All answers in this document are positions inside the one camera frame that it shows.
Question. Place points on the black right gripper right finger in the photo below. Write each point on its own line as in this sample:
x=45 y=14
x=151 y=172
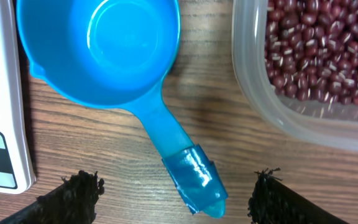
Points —
x=274 y=203

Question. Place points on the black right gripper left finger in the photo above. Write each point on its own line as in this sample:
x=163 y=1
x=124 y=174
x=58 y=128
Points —
x=71 y=203

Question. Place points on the blue plastic measuring scoop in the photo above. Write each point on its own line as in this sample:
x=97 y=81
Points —
x=116 y=54

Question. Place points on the white digital kitchen scale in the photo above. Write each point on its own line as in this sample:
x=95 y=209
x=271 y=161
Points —
x=16 y=171

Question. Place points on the clear plastic food container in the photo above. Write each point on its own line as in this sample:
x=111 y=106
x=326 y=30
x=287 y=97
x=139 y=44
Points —
x=333 y=125

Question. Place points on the red beans in container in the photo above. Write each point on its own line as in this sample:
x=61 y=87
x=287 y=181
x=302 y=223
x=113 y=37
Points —
x=311 y=49

